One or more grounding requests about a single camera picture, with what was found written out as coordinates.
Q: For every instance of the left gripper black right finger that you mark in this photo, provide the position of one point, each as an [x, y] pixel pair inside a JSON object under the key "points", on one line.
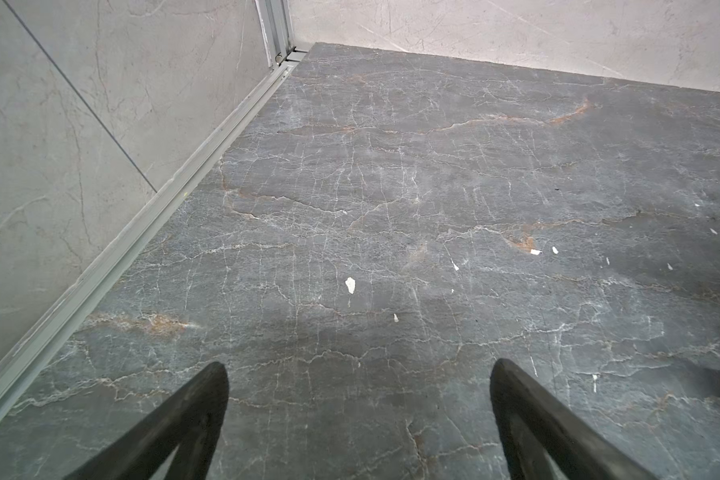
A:
{"points": [[536, 430]]}

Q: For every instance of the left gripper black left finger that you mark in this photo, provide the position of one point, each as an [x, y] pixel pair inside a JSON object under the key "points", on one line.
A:
{"points": [[184, 429]]}

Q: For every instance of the aluminium frame rail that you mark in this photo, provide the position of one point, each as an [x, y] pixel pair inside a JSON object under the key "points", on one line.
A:
{"points": [[111, 112]]}

